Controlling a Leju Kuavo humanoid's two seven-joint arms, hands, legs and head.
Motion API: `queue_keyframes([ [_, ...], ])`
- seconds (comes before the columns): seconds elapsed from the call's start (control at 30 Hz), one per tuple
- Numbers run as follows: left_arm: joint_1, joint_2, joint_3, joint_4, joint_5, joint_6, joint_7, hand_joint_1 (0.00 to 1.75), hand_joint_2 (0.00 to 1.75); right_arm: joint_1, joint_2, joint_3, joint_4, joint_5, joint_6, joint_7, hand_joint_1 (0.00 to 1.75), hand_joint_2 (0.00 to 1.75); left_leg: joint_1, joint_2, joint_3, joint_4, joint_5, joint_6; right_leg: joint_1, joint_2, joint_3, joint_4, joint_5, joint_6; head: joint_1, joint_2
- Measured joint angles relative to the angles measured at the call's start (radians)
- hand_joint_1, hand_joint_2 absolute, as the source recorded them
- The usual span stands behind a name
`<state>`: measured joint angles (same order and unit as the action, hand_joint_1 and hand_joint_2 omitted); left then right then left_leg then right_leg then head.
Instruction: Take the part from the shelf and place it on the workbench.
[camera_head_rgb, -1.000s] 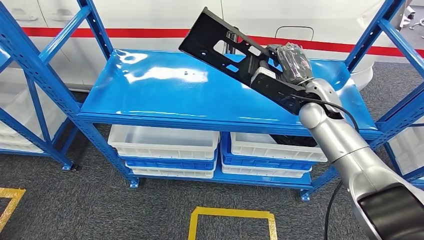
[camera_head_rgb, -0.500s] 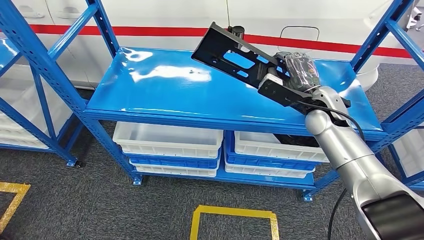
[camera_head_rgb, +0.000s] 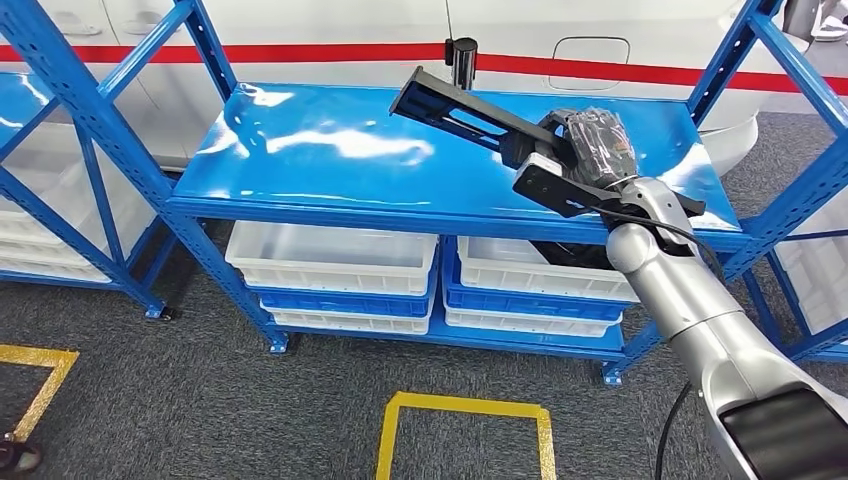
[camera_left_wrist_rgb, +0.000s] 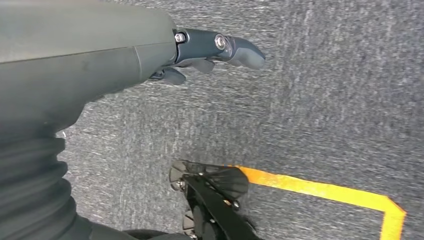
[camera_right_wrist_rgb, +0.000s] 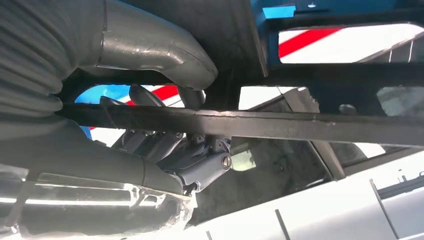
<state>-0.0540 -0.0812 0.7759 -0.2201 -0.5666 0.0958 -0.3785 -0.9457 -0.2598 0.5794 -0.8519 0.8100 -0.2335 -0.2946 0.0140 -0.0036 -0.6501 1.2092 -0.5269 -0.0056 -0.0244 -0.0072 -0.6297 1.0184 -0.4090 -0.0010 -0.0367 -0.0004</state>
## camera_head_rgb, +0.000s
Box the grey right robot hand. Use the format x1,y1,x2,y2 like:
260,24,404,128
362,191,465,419
536,107,639,193

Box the black perforated plastic plate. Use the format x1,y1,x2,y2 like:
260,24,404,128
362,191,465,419
388,66,572,171

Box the black plastic part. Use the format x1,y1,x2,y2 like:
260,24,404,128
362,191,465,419
529,239,614,271

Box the blue metal shelf rack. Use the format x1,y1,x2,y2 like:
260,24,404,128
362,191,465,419
740,225,848,364
0,71,177,323
0,0,848,387

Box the clear plastic film wrap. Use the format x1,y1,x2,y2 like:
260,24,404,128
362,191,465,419
566,109,639,190

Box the red barrier belt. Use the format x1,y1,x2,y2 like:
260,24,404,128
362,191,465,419
0,42,446,66
476,54,848,96

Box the white plastic bin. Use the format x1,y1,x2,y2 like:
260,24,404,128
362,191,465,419
0,148,157,256
775,192,848,316
225,220,440,297
443,307,624,339
798,298,848,337
0,258,112,285
259,301,435,336
0,239,95,268
457,236,641,304

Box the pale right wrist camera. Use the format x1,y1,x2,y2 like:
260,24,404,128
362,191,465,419
526,153,564,179

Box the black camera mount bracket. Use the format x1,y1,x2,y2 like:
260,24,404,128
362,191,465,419
511,162,707,220

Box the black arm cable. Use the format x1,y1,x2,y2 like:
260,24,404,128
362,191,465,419
589,205,727,480

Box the black stanchion post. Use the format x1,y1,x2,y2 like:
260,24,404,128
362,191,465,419
443,36,480,91

